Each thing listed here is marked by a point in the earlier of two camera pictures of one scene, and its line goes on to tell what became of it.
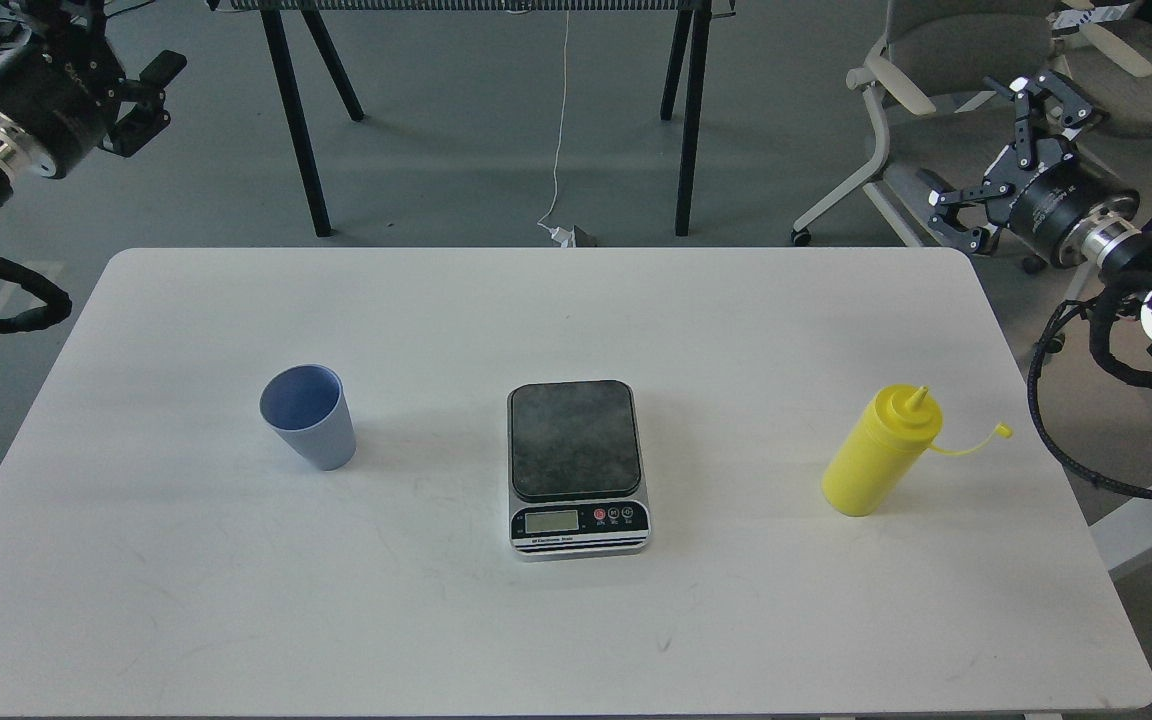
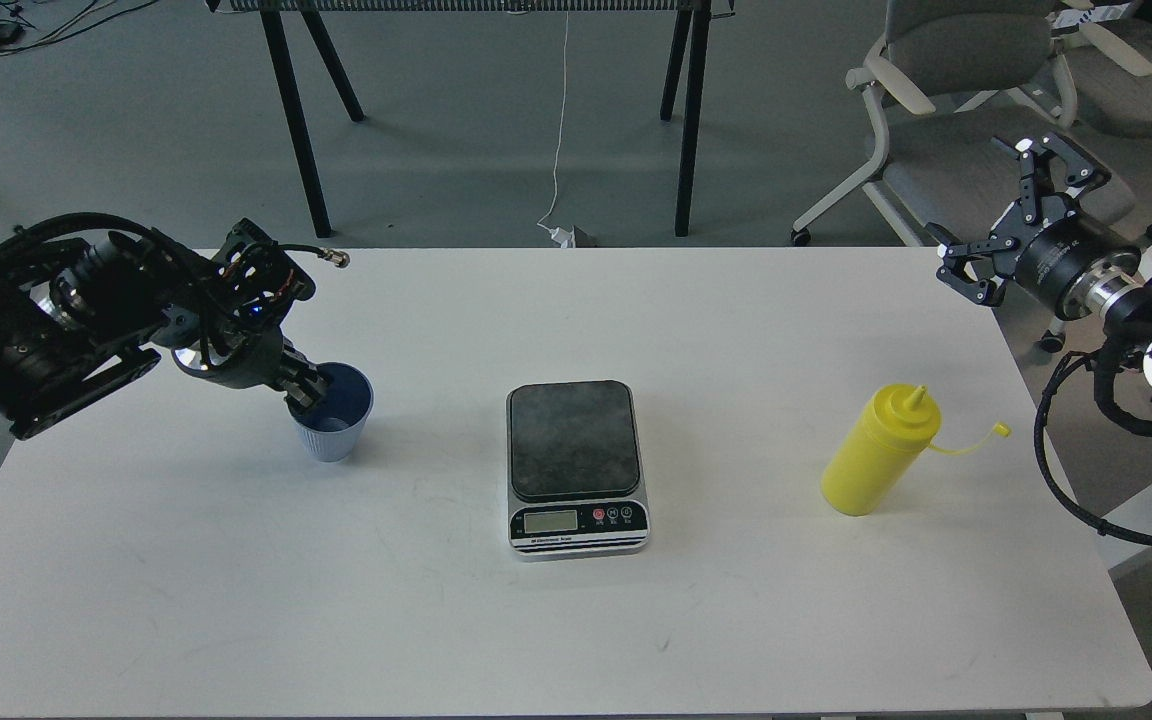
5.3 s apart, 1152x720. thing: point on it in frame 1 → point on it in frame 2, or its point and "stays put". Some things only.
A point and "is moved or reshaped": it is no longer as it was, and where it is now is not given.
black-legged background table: [691, 34] stays put
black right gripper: [1045, 198] → [1071, 260]
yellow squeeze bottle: [883, 452] stays put
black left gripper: [60, 94] → [240, 339]
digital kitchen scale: [576, 481] stays put
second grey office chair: [1135, 59] stays put
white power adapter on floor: [565, 238] stays put
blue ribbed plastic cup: [306, 407] is moved or reshaped
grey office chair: [943, 126] stays put
